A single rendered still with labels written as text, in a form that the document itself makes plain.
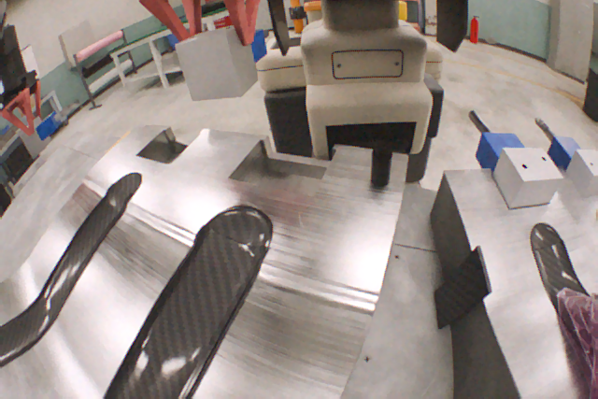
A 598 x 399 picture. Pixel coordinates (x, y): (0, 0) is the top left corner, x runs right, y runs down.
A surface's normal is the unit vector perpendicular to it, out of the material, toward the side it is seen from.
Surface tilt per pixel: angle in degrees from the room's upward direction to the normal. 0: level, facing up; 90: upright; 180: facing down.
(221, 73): 89
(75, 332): 1
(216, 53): 89
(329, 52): 98
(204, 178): 0
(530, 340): 26
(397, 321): 0
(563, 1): 90
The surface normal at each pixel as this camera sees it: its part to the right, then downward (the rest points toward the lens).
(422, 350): -0.14, -0.74
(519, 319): -0.10, -0.92
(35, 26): 0.91, 0.17
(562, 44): -0.40, 0.65
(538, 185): -0.11, 0.67
